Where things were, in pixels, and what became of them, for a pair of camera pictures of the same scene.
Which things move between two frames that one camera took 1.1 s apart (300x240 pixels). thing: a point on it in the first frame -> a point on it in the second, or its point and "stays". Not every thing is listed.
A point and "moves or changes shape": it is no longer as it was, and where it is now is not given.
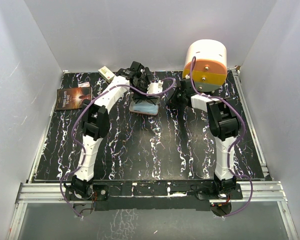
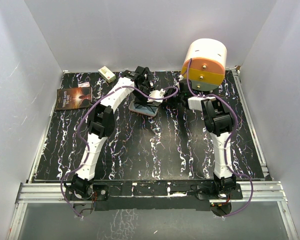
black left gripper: (146, 85) stays
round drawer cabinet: (209, 67) stays
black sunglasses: (138, 99) moves or changes shape
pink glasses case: (145, 107) stays
